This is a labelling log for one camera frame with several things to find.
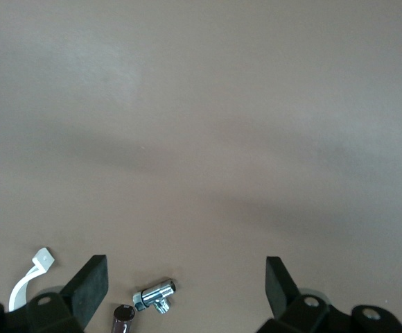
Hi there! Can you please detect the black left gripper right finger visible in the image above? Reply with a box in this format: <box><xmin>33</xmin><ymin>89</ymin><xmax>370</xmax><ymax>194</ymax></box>
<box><xmin>256</xmin><ymin>255</ymin><xmax>402</xmax><ymax>333</ymax></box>

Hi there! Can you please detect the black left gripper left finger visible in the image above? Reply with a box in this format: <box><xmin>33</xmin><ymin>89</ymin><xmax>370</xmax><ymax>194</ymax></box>
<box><xmin>0</xmin><ymin>255</ymin><xmax>110</xmax><ymax>333</ymax></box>

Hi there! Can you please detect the dark brown cylindrical capacitor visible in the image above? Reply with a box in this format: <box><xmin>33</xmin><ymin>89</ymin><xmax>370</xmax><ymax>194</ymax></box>
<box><xmin>110</xmin><ymin>304</ymin><xmax>136</xmax><ymax>333</ymax></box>

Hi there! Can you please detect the chrome metal valve fitting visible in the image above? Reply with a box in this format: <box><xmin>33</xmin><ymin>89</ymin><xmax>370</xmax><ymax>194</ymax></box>
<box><xmin>132</xmin><ymin>277</ymin><xmax>177</xmax><ymax>315</ymax></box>

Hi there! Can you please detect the white half-ring pipe clamp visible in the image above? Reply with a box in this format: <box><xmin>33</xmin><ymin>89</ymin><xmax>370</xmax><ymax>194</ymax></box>
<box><xmin>8</xmin><ymin>246</ymin><xmax>55</xmax><ymax>312</ymax></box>

